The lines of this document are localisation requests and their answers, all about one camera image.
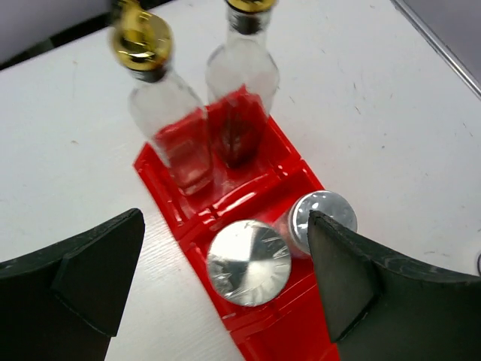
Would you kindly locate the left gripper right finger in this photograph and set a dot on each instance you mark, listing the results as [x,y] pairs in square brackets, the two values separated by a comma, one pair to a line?
[380,304]

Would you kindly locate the aluminium table frame rail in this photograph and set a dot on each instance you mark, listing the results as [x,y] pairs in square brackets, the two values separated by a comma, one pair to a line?
[452,29]

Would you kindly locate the dark sauce cruet bottle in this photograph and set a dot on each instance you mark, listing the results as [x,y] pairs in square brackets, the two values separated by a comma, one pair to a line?
[243,76]

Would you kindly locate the blue label white shaker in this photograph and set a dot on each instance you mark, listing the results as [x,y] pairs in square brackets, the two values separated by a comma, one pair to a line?
[293,224]

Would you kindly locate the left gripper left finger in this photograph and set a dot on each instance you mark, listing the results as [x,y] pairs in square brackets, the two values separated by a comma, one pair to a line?
[66,301]

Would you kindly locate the red plastic divided bin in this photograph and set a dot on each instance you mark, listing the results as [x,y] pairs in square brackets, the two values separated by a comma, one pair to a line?
[292,326]

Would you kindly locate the clear glass cruet bottle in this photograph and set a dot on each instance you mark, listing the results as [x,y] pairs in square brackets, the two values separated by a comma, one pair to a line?
[164,107]

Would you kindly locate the steel lid white powder jar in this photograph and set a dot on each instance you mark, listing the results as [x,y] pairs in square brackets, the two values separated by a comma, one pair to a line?
[248,263]

